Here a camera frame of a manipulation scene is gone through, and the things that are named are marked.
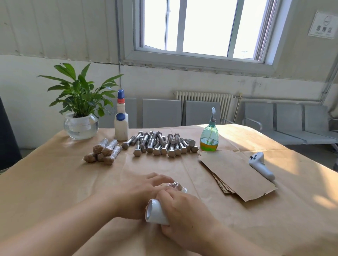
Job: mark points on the white vertical blind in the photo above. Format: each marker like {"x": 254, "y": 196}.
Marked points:
{"x": 58, "y": 29}

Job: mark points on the white handheld controller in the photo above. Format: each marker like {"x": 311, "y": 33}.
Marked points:
{"x": 261, "y": 165}

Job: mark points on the pile of steel bolts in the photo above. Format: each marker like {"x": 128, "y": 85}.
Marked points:
{"x": 161, "y": 143}

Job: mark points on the large brown paper table cover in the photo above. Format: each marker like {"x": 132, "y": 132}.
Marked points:
{"x": 37, "y": 190}

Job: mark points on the person's left forearm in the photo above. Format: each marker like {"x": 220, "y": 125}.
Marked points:
{"x": 53, "y": 232}

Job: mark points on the grey chair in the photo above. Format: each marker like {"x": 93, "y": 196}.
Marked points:
{"x": 162, "y": 113}
{"x": 132, "y": 112}
{"x": 203, "y": 113}
{"x": 259, "y": 116}
{"x": 289, "y": 120}
{"x": 319, "y": 121}

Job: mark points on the white radiator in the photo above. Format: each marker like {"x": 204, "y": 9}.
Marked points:
{"x": 203, "y": 99}

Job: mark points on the steel hex bolt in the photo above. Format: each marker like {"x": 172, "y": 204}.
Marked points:
{"x": 177, "y": 186}

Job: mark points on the small square wall sign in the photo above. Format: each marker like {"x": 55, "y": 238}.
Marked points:
{"x": 323, "y": 25}

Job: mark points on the round glass vase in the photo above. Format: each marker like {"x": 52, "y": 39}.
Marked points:
{"x": 81, "y": 127}

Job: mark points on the white framed window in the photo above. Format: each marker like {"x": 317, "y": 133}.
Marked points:
{"x": 206, "y": 29}

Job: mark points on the white glue bottle blue cap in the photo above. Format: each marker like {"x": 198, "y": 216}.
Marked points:
{"x": 121, "y": 125}

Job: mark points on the green leafy plant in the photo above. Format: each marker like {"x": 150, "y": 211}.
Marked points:
{"x": 79, "y": 89}

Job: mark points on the person's left hand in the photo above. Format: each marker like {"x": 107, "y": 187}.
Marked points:
{"x": 134, "y": 195}

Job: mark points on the green spray bottle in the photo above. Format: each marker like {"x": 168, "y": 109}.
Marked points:
{"x": 209, "y": 141}

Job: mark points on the white wall pipe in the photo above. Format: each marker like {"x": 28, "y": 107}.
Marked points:
{"x": 331, "y": 89}

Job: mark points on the person's right hand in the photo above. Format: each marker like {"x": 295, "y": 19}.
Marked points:
{"x": 187, "y": 219}

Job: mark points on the black trash bin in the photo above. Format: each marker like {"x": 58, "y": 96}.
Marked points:
{"x": 8, "y": 137}

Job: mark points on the stack of brown paper sheets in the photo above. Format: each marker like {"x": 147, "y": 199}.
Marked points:
{"x": 237, "y": 171}

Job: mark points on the white cling film roll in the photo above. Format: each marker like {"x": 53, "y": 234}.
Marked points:
{"x": 156, "y": 212}

